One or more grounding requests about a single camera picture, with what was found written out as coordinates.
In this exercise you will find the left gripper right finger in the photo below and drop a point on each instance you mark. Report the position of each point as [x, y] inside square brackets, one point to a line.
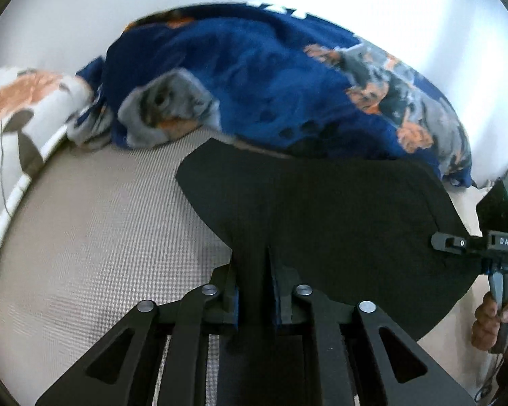
[285, 279]

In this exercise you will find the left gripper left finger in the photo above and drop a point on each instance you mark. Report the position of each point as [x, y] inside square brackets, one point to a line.
[225, 306]

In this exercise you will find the black pants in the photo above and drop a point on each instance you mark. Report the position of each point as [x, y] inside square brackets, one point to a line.
[354, 229]

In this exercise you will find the right hand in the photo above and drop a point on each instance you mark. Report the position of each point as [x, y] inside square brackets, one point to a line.
[487, 324]

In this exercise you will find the grey woven mattress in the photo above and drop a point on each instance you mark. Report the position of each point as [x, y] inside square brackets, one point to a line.
[96, 233]

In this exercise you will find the blue dog-print blanket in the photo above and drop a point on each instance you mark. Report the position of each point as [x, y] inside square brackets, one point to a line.
[298, 85]

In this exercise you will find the white floral pillow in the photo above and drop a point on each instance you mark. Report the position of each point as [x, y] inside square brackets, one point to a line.
[34, 108]

